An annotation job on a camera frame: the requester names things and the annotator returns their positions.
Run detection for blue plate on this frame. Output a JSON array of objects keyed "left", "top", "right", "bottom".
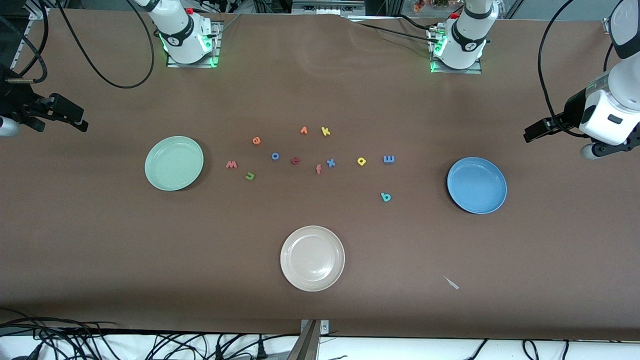
[{"left": 446, "top": 157, "right": 508, "bottom": 215}]

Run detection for light green plate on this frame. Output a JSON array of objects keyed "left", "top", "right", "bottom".
[{"left": 144, "top": 135, "right": 205, "bottom": 192}]

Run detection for orange artificial flowers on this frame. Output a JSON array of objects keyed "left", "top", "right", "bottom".
[{"left": 412, "top": 0, "right": 451, "bottom": 13}]

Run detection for grey metal box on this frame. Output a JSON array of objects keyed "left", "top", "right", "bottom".
[{"left": 291, "top": 0, "right": 367, "bottom": 17}]

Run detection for beige plate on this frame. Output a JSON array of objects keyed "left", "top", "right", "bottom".
[{"left": 280, "top": 225, "right": 346, "bottom": 292}]

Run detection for brown paper table cover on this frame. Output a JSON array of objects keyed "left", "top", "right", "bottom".
[{"left": 0, "top": 7, "right": 640, "bottom": 342}]

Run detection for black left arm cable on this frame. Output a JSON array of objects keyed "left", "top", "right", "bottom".
[{"left": 537, "top": 0, "right": 588, "bottom": 139}]

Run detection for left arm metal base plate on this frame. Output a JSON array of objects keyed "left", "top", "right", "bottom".
[{"left": 430, "top": 25, "right": 483, "bottom": 75}]

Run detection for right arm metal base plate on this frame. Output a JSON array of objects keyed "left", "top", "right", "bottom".
[{"left": 166, "top": 20, "right": 223, "bottom": 69}]

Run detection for black cable across table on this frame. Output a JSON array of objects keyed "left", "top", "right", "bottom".
[
  {"left": 350, "top": 20, "right": 436, "bottom": 43},
  {"left": 397, "top": 14, "right": 437, "bottom": 32}
]

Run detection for thin grey cable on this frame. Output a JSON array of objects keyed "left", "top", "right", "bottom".
[{"left": 217, "top": 14, "right": 242, "bottom": 38}]

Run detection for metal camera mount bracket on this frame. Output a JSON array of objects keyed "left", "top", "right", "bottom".
[{"left": 287, "top": 319, "right": 331, "bottom": 360}]

